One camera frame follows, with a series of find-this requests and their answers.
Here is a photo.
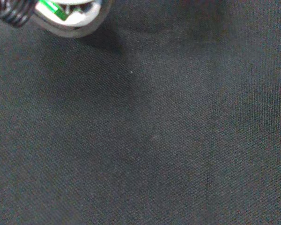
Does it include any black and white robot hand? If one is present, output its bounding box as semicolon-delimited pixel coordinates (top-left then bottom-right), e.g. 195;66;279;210
0;0;113;38

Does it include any black bench cloth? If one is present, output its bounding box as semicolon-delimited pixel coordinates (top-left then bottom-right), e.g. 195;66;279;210
0;0;281;225

